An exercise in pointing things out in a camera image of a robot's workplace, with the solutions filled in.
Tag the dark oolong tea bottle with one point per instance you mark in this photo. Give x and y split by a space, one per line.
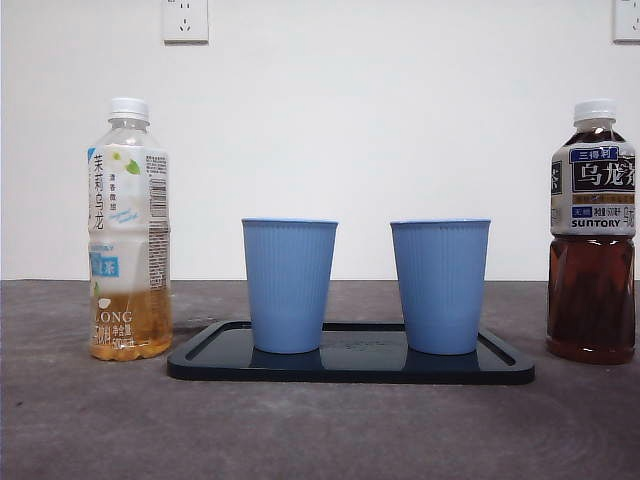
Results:
590 300

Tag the jasmine tea bottle white label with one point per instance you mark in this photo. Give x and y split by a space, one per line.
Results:
130 225

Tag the blue ribbed plastic cup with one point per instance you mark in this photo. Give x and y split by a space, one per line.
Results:
287 285
440 285

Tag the white wall socket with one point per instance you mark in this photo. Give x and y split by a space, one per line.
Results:
627 20
184 22

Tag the dark blue rectangular tray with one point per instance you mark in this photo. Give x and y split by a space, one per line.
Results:
350 371

